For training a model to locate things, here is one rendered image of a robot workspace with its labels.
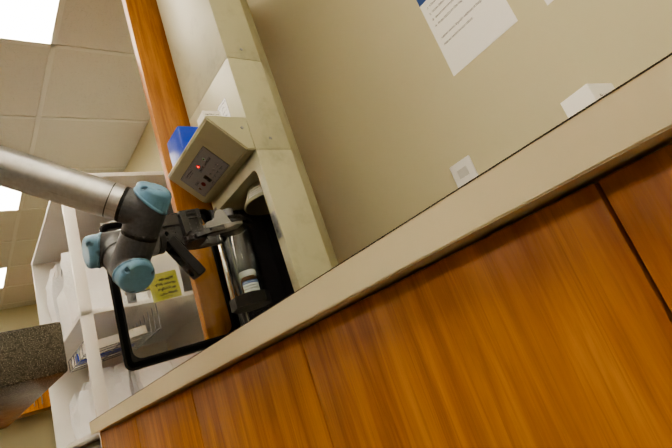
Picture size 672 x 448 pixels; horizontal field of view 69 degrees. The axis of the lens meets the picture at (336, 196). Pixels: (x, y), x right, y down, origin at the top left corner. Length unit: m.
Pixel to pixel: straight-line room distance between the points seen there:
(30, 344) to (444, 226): 0.35
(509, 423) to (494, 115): 0.91
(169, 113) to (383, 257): 1.32
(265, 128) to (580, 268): 1.05
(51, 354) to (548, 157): 0.40
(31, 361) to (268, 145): 0.97
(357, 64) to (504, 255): 1.25
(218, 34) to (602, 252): 1.27
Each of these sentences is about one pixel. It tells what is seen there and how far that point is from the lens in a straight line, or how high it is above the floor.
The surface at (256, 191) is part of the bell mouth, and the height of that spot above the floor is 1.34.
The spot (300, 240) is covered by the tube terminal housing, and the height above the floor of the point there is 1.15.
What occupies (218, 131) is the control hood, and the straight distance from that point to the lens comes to 1.29.
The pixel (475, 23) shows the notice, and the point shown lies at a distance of 1.35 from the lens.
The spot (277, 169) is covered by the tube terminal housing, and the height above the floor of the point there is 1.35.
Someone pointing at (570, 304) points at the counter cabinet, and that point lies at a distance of 0.43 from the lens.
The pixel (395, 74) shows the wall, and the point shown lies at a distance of 1.51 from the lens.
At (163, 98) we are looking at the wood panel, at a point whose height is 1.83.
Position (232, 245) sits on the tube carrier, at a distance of 1.25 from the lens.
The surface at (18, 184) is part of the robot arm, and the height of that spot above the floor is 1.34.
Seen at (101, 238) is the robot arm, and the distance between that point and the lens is 1.17.
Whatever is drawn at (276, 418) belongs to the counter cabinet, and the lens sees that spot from 0.82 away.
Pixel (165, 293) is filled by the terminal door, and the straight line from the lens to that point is 1.41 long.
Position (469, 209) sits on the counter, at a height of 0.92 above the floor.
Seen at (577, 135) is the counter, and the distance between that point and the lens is 0.38.
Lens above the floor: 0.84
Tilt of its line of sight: 18 degrees up
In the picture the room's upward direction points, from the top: 20 degrees counter-clockwise
